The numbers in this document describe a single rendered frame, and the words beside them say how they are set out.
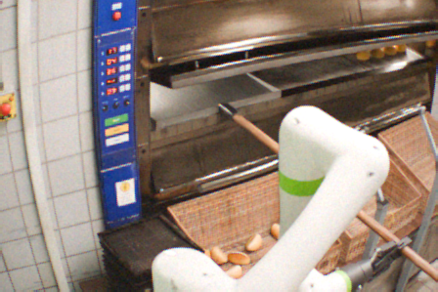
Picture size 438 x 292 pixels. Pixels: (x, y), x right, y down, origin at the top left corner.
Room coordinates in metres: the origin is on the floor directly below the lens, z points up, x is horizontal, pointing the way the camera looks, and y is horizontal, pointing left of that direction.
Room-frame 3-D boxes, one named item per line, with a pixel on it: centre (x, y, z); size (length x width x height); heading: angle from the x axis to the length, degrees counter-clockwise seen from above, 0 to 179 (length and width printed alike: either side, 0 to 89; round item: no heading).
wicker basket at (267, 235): (1.86, -0.17, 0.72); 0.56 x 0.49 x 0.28; 124
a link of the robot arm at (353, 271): (1.10, -0.37, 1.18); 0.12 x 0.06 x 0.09; 33
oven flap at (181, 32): (2.40, -0.51, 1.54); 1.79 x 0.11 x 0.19; 124
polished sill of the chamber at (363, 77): (2.42, -0.49, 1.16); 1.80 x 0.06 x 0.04; 124
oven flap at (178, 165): (2.40, -0.51, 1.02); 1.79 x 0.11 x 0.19; 124
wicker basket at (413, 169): (2.53, -1.17, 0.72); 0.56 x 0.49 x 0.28; 126
